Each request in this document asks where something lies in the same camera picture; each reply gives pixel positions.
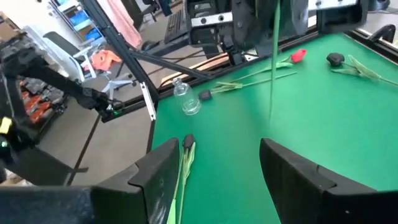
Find orange cloth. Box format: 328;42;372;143
90;49;123;72

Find black jointed equipment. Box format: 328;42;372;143
0;32;124;187

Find wooden side platform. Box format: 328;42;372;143
160;52;233;88

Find black keyboard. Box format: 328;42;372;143
164;9;187;44

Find black frame strut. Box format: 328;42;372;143
81;0;160;105

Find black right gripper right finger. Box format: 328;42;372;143
259;138;398;224

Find pink cloth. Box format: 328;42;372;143
98;0;143;49

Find red black tool cases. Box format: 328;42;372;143
19;77;68;125

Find white black office chair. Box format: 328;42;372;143
42;30;134;100

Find clear cut-glass vase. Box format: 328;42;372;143
172;77;202;116

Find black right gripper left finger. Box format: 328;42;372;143
0;138;180;224

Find black artificial tulip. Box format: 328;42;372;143
198;71;298;102
166;133;197;224
325;52;398;86

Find blue storage bins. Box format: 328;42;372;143
49;0;103;43

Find black curved handle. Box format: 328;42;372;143
366;24;397;43

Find silver frame bracket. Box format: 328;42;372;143
139;81;156;121

